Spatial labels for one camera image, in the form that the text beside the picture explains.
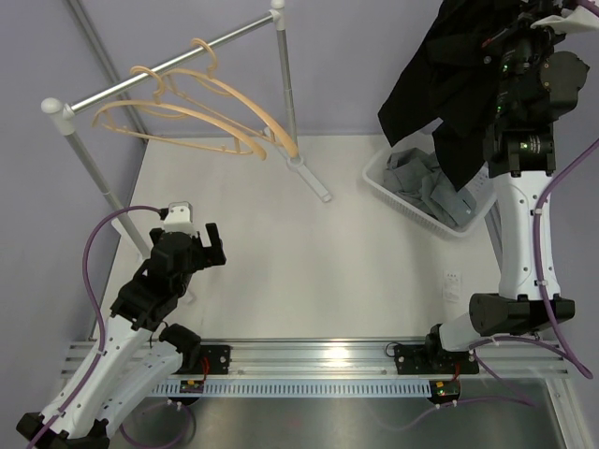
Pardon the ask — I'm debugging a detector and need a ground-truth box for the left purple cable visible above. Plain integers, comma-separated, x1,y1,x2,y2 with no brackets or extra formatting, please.
27,204,168,449

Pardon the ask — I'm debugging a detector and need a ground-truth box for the white plastic basket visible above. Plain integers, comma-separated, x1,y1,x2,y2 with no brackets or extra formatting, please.
362,132,496,239

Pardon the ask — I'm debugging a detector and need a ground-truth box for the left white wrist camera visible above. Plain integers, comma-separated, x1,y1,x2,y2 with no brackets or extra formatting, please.
163,201,197,236

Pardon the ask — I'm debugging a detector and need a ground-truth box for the wooden hanger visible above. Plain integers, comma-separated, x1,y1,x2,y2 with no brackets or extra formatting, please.
90,65,268,163
161,38,300,160

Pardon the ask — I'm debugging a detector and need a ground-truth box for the wooden hanger front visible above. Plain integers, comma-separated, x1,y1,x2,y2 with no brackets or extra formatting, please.
161,38,300,160

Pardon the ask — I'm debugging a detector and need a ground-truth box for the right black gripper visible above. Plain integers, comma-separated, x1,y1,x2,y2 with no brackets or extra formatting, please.
483,0,578,123

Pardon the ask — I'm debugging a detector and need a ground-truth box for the black shirt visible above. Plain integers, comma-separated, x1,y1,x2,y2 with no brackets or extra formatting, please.
378,0,520,190

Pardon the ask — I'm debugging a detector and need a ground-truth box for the purple cable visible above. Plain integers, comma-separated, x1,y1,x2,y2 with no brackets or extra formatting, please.
467,138,599,408
27,204,168,449

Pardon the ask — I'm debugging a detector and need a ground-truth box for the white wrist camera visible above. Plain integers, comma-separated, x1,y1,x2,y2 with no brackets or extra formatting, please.
163,201,197,236
531,0,598,35

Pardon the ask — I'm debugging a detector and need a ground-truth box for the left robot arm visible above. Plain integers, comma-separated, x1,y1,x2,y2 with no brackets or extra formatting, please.
17,224,226,448

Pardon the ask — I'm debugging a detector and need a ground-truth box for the white slotted cable duct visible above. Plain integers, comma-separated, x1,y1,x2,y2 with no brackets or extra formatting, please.
149,379,431,398

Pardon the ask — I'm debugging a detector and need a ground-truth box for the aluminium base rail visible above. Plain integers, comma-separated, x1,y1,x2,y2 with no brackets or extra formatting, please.
60,338,570,381

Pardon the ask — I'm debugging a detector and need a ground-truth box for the small white paper label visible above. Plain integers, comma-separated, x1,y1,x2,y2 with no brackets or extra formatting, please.
442,270,461,303

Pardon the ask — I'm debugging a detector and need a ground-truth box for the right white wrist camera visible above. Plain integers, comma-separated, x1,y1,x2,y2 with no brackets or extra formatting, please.
531,0,598,35

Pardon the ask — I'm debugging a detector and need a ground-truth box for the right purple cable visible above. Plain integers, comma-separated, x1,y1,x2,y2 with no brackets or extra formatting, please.
467,138,599,408

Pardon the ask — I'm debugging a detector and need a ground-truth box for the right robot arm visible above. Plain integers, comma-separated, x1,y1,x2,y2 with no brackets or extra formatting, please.
423,1,598,371

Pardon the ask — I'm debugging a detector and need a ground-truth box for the grey button shirt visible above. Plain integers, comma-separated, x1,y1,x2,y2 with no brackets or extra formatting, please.
383,148,477,228

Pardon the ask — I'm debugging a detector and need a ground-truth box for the metal clothes rack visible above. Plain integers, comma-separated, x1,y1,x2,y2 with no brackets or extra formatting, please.
41,1,332,260

